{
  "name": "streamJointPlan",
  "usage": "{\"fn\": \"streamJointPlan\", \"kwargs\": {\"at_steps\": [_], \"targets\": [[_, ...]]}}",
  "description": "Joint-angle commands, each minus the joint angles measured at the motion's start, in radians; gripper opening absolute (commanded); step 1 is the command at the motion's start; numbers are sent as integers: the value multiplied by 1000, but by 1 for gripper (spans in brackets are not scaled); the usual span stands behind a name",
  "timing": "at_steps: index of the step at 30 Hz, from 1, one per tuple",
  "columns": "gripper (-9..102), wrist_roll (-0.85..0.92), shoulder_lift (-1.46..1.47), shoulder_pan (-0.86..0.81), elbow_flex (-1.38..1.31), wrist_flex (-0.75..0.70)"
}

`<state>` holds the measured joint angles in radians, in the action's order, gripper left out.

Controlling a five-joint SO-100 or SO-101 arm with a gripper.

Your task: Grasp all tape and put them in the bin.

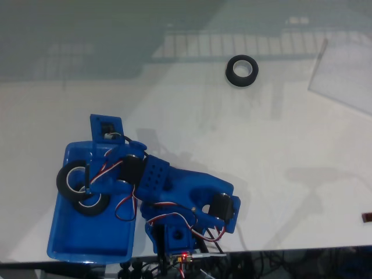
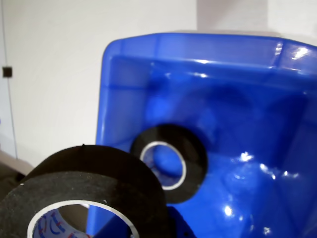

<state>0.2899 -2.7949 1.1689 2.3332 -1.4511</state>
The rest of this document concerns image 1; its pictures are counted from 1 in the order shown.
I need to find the black tape roll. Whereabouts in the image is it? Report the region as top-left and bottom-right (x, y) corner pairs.
(56, 159), (91, 201)
(71, 191), (111, 217)
(225, 54), (259, 88)

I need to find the blue plastic bin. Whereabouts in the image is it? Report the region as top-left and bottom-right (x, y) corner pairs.
(46, 140), (137, 264)

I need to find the black table clamp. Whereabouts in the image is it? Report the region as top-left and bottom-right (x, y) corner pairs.
(118, 260), (155, 279)

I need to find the clear plastic sheet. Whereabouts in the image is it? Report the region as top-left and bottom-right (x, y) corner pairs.
(307, 37), (372, 116)

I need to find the red black servo wire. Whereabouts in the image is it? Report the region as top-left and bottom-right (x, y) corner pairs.
(115, 190), (139, 222)

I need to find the black camera cable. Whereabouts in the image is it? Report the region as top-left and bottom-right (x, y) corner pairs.
(115, 133), (149, 159)

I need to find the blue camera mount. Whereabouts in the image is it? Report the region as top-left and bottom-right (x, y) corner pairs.
(89, 114), (126, 145)

